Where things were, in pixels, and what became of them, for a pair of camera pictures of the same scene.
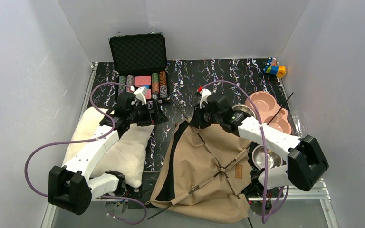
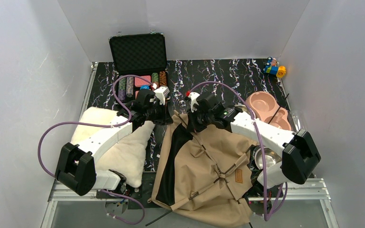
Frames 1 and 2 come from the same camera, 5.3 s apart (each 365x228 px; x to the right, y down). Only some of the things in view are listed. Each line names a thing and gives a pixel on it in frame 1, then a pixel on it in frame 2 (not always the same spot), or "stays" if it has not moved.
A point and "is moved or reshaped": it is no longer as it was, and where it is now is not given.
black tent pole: x=219 y=170 to x=169 y=211
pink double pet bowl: x=271 y=114 stays
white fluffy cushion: x=125 y=154 stays
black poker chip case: x=140 y=61 stays
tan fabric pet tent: x=204 y=174 is moved or reshaped
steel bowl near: x=273 y=160 stays
